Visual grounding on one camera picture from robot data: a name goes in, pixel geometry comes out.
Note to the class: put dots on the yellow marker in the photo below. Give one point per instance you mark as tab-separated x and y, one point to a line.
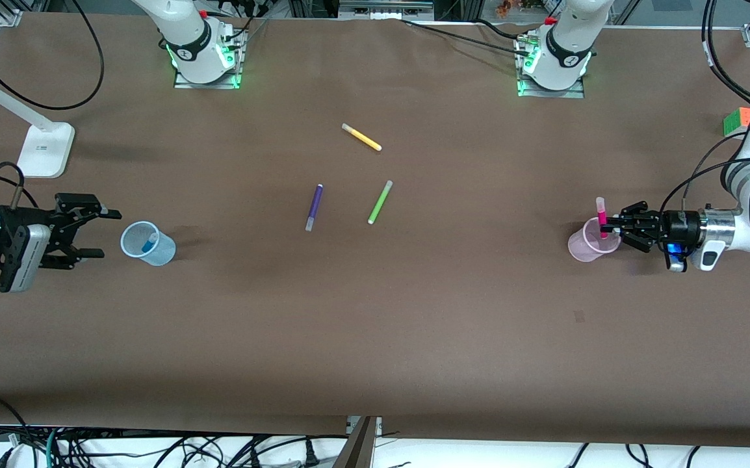
362	137

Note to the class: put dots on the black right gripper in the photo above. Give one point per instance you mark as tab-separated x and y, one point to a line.
8	218

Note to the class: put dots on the translucent pink cup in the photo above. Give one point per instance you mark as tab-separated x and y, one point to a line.
583	250

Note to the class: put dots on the pink marker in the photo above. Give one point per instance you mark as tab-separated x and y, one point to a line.
602	214

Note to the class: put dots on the purple marker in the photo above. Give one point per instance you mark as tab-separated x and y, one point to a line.
314	208

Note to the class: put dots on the white stand base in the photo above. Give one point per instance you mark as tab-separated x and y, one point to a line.
43	153

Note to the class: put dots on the green marker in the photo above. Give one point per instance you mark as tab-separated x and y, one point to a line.
379	203

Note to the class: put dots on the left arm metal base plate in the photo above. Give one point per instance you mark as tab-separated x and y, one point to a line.
576	93

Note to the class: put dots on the black power plug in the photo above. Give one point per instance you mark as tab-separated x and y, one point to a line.
311	455

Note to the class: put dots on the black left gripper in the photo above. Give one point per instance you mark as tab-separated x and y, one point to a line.
678	227

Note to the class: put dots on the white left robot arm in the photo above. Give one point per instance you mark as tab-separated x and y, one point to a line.
567	65

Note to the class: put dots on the orange toy figure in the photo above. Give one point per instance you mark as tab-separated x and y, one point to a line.
504	8

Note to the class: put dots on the blue marker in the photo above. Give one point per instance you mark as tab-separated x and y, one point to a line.
150	243

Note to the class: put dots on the brown table cover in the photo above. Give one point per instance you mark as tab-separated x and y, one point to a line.
375	325

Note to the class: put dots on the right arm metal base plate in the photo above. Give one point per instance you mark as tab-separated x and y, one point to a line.
232	81

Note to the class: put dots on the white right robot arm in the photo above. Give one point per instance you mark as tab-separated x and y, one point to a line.
186	36

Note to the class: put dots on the aluminium profile bar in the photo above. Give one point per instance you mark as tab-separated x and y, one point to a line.
357	448

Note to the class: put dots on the translucent blue cup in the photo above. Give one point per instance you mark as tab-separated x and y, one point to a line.
164	253

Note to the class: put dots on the silver frame rail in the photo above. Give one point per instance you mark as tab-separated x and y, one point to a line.
385	8

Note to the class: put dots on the colourful puzzle cube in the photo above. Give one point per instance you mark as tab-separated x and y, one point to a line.
736	122

